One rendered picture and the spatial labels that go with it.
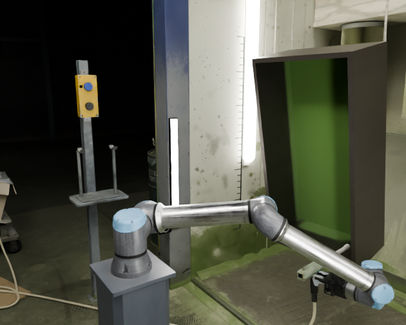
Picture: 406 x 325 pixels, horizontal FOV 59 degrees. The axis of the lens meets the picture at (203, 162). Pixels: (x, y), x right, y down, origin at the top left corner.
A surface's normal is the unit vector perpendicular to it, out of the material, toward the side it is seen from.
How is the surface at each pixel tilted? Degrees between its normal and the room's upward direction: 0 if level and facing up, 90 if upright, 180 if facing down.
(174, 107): 90
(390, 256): 57
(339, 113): 102
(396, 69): 90
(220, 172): 90
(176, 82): 90
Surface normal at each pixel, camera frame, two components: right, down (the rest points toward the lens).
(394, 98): -0.82, 0.11
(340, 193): -0.75, 0.33
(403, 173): -0.69, -0.43
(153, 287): 0.57, 0.17
